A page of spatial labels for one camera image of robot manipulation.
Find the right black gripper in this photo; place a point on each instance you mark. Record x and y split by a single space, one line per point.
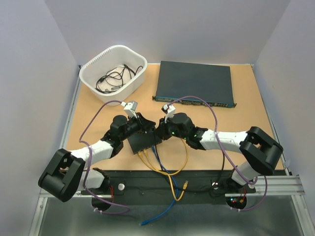
161 129

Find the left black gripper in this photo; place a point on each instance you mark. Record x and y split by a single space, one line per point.
144 125

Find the small black network switch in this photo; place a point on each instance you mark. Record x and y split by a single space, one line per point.
142 141

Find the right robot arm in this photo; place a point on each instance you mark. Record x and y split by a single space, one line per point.
261 152

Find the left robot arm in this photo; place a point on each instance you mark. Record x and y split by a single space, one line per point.
62 177

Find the white plastic bin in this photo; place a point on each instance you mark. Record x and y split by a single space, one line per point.
115 73

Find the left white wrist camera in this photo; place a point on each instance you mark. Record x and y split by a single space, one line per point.
130 108

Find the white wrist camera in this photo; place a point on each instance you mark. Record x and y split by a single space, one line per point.
169 111
130 108

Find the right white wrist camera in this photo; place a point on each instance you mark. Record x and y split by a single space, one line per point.
169 111

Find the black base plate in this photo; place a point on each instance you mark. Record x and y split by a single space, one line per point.
197 192

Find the large teal network switch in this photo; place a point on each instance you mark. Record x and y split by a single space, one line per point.
181 81

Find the aluminium rail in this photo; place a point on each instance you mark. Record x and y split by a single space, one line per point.
272 186

